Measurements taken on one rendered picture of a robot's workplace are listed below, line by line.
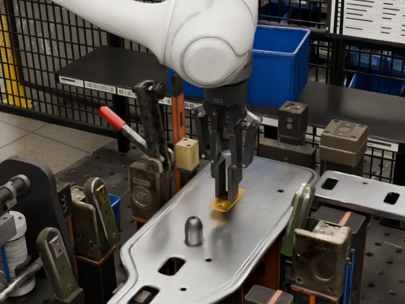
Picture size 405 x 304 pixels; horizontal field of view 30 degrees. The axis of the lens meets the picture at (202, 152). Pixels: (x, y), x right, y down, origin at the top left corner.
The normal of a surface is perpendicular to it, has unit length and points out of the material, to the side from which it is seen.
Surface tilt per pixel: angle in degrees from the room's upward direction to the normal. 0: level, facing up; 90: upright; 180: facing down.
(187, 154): 90
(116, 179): 0
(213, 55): 92
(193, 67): 93
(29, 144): 0
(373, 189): 0
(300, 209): 90
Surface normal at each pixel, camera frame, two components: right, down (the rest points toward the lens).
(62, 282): 0.86, 0.02
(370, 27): -0.47, 0.43
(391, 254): -0.03, -0.88
